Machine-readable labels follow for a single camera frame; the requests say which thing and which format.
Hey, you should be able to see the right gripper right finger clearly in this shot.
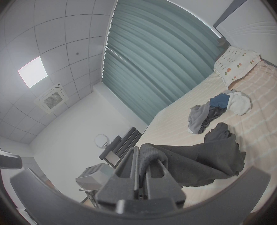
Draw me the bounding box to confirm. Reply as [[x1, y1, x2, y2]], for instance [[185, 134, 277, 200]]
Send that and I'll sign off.
[[143, 160, 186, 210]]

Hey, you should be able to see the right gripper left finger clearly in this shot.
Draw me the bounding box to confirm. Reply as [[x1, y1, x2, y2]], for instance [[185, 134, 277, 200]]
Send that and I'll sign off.
[[96, 146, 139, 208]]

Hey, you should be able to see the black T-shirt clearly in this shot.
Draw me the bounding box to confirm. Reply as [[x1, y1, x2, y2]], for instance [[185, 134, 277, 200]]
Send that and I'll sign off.
[[138, 123, 246, 188]]

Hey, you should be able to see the bed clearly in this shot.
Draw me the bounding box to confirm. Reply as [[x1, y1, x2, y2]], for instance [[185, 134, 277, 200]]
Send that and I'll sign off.
[[138, 0, 277, 216]]

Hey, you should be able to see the black chest of drawers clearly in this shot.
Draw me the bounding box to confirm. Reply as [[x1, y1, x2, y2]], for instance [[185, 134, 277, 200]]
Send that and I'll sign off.
[[99, 126, 143, 169]]

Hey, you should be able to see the grey garment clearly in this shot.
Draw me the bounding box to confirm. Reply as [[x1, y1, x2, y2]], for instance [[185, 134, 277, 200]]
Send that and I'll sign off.
[[188, 105, 211, 134]]

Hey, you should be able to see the black lace garment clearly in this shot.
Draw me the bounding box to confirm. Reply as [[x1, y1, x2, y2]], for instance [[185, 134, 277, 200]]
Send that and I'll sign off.
[[198, 107, 227, 134]]

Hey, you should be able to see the dark blue garment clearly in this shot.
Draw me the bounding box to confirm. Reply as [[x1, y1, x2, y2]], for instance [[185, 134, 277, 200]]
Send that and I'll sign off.
[[210, 93, 230, 110]]

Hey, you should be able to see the ceiling air conditioner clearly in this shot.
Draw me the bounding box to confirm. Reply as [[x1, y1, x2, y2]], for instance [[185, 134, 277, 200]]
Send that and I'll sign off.
[[34, 83, 70, 114]]

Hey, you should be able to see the white garment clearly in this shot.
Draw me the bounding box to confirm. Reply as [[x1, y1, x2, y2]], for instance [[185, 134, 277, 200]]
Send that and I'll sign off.
[[224, 90, 252, 116]]

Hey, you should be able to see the blue-green curtain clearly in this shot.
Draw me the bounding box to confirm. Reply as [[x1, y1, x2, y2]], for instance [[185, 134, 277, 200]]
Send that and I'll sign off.
[[102, 0, 223, 126]]

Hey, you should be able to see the white printed pillow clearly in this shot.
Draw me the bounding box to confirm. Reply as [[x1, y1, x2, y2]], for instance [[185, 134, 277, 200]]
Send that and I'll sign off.
[[213, 46, 262, 89]]

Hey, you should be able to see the square ceiling light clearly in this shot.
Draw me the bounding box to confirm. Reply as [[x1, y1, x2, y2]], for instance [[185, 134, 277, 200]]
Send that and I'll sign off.
[[18, 56, 48, 89]]

